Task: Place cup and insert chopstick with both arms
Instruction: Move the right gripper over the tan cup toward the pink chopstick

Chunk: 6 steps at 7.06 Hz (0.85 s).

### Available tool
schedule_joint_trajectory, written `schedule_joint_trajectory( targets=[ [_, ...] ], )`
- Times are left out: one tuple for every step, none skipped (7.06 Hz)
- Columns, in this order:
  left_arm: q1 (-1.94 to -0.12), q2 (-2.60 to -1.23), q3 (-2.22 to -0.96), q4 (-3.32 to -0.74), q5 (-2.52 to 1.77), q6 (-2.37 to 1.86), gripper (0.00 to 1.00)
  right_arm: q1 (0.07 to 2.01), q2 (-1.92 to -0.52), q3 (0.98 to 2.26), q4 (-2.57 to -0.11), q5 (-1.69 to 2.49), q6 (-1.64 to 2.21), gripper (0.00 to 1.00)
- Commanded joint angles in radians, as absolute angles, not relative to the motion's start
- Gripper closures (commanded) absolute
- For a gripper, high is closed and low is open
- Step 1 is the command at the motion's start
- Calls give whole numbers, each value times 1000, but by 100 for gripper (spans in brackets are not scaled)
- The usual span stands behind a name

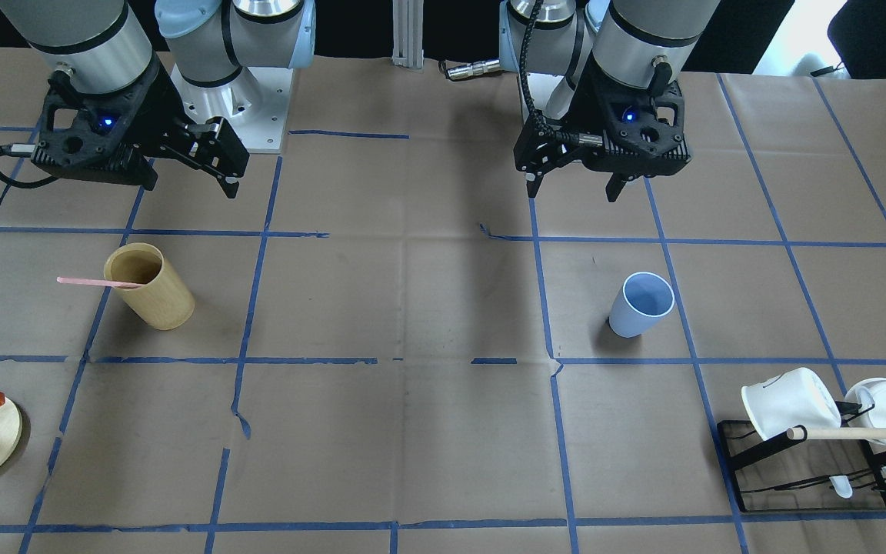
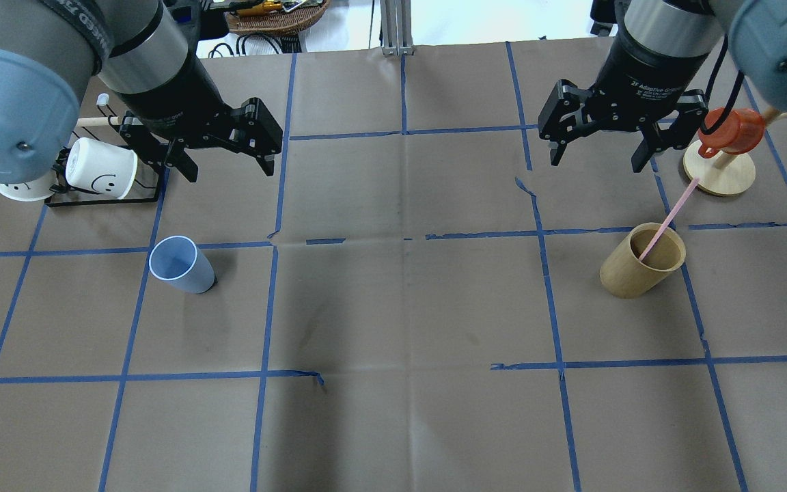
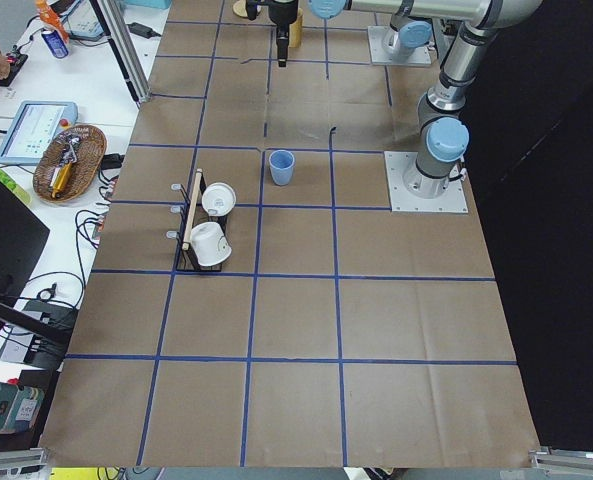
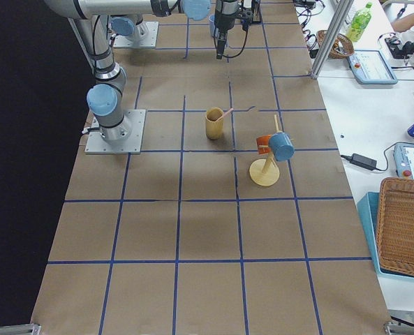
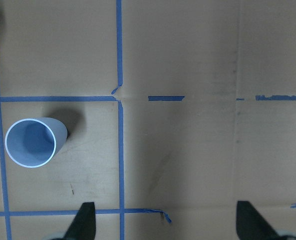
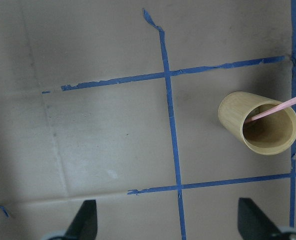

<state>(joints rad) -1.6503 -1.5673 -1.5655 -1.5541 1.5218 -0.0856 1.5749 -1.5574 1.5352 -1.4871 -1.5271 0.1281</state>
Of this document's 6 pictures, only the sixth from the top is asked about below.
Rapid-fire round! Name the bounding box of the pink chopstick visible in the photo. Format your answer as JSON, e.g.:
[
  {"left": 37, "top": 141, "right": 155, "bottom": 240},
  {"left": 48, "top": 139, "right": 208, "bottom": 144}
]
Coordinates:
[{"left": 244, "top": 97, "right": 296, "bottom": 124}]

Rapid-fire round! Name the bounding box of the bamboo cylinder holder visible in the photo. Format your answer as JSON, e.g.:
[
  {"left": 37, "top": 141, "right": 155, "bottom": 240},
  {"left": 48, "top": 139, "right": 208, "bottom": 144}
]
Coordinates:
[{"left": 218, "top": 91, "right": 296, "bottom": 156}]

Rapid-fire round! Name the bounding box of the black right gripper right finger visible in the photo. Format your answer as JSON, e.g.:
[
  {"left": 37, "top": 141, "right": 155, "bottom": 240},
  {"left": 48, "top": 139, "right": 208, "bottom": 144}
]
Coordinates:
[{"left": 238, "top": 197, "right": 282, "bottom": 240}]

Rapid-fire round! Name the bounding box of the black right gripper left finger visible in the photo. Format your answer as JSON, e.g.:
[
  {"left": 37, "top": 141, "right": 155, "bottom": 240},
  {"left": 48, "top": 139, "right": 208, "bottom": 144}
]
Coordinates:
[{"left": 63, "top": 199, "right": 98, "bottom": 240}]

